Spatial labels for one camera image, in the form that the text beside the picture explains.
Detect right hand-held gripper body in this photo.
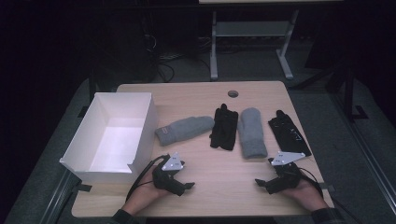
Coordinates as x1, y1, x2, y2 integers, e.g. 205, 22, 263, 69
267, 150, 306, 195

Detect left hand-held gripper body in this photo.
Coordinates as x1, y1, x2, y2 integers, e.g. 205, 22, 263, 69
151, 151, 189, 197

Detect black glove with white print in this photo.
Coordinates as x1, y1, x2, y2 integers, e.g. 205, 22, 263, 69
267, 109, 313, 158

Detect plain grey mitten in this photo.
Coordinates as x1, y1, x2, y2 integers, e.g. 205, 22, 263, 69
236, 106, 269, 160

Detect grey mitten with label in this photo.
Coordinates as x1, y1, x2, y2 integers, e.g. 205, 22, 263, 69
154, 115, 216, 147

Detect white box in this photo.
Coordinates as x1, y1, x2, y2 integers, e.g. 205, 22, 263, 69
59, 91, 159, 185

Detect person's right hand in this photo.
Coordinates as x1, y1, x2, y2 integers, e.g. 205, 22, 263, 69
280, 178, 330, 213

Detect person's left hand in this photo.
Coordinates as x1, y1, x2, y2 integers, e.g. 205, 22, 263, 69
121, 165, 172, 217

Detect black floor stand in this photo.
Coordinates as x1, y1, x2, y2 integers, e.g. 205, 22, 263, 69
290, 55, 370, 123

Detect grey metal shelf stand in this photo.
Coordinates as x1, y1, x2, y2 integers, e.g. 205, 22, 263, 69
209, 8, 301, 82

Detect aluminium frame rail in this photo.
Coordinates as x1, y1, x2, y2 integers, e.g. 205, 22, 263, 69
38, 169, 82, 224
329, 91, 396, 217

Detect floor cables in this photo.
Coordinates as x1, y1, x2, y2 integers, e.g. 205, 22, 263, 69
141, 31, 213, 84

